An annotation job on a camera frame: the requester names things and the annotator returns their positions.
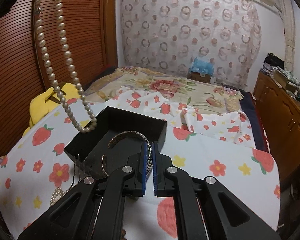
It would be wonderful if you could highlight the wooden sideboard cabinet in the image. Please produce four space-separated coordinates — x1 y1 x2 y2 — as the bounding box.
254 72 300 183

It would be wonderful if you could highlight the silver hair comb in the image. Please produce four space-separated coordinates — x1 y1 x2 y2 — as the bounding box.
69 154 91 189

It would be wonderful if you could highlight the black square jewelry box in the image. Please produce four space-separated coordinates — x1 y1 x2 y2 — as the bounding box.
64 106 167 179

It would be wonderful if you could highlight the folded clothes pile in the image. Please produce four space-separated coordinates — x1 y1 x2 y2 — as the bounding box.
261 53 284 76

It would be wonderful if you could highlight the silver engraved bangle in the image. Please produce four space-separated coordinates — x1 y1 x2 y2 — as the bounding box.
101 130 153 180

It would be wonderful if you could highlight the long white pearl necklace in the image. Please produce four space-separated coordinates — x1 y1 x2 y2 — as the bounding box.
33 0 98 133

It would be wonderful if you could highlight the yellow plush toy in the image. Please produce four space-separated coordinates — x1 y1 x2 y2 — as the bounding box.
23 82 80 136

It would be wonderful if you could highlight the tied beige side curtain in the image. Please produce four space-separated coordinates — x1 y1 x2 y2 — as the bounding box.
279 0 295 72

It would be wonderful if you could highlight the circle pattern sheer curtain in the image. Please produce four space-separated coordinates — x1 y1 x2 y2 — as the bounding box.
121 0 262 89

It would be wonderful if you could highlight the wooden louvered wardrobe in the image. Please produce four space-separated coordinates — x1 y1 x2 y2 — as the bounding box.
0 0 119 160

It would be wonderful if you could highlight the strawberry flower print cloth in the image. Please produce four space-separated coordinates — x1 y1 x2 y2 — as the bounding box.
0 84 282 240

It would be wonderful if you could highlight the floral bed quilt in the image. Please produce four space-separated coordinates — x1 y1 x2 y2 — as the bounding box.
85 67 243 114

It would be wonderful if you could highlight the blue wrapped gift box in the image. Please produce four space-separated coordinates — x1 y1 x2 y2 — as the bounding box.
189 58 215 83

